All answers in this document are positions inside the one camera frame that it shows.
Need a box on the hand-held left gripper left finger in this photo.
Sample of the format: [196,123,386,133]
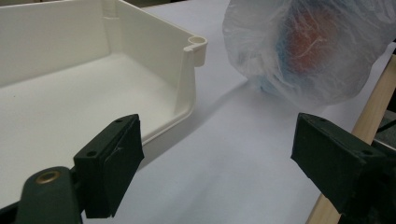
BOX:
[73,114,145,218]

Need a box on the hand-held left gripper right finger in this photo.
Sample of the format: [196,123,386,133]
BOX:
[290,112,396,224]

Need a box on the white plastic bin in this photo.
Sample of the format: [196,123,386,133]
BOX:
[0,0,208,210]

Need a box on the translucent white plastic bag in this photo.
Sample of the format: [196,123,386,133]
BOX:
[222,0,396,107]

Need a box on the white table sheet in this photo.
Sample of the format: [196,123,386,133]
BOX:
[81,0,396,224]

